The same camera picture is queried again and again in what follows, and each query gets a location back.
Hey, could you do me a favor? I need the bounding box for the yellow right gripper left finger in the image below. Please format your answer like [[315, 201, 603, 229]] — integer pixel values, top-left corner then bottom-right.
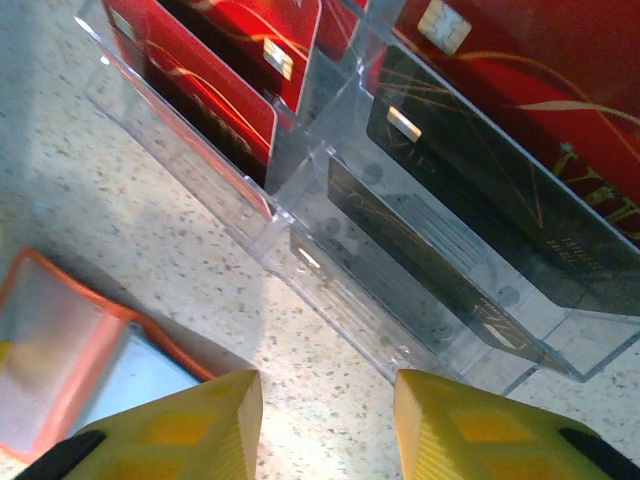
[[19, 369, 265, 480]]

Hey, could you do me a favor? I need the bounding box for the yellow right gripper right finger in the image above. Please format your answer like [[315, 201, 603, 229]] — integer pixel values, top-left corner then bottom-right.
[[393, 369, 640, 480]]

